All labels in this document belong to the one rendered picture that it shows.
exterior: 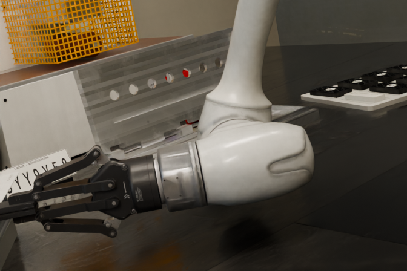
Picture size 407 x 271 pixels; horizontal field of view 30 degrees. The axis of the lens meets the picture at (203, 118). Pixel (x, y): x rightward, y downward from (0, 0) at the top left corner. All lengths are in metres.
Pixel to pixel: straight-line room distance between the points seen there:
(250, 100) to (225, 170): 0.18
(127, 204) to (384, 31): 3.07
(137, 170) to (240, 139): 0.14
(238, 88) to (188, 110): 0.51
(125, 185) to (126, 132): 0.51
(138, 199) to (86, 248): 0.17
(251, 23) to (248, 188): 0.24
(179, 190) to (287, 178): 0.14
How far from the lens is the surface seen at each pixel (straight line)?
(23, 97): 1.62
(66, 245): 1.18
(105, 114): 1.51
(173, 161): 1.00
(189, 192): 1.00
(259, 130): 1.01
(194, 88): 1.66
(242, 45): 1.12
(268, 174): 0.99
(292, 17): 4.36
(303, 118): 1.62
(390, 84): 1.80
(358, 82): 1.87
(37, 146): 1.64
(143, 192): 1.00
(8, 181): 1.21
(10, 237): 1.24
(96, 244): 1.16
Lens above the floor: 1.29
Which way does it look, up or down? 12 degrees down
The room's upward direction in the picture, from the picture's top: 10 degrees counter-clockwise
